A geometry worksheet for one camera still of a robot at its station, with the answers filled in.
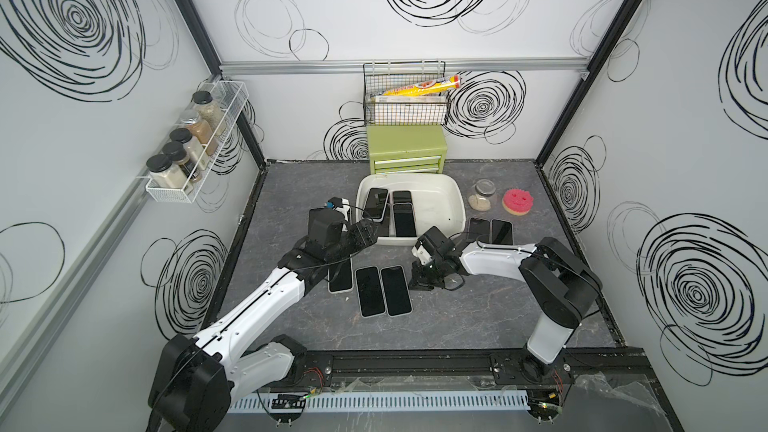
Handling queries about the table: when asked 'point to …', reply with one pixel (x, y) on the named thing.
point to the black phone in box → (404, 220)
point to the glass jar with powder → (481, 198)
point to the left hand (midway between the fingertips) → (374, 229)
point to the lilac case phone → (375, 203)
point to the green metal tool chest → (406, 149)
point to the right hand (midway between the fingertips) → (407, 287)
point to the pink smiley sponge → (517, 202)
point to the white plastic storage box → (439, 200)
